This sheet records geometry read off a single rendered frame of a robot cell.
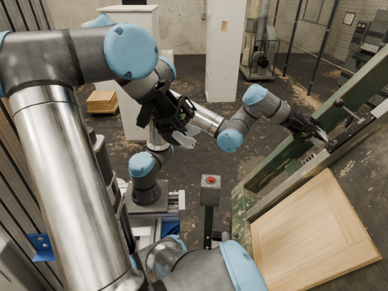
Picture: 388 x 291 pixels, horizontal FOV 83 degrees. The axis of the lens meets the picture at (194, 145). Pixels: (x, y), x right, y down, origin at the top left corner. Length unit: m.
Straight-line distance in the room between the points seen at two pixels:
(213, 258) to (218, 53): 4.24
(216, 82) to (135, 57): 4.29
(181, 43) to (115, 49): 8.51
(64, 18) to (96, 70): 9.22
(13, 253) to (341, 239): 1.08
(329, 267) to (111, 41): 0.85
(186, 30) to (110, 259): 8.61
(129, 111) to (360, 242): 2.88
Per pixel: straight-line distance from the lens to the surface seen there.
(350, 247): 0.88
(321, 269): 0.92
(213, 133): 0.72
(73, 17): 9.44
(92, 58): 0.35
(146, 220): 1.20
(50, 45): 0.35
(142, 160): 1.03
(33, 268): 1.08
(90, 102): 4.45
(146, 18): 2.87
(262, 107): 0.78
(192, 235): 2.26
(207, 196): 1.41
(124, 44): 0.33
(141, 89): 0.47
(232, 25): 4.42
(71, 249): 0.30
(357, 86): 1.22
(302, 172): 1.10
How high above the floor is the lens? 1.89
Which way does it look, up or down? 35 degrees down
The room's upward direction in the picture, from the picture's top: straight up
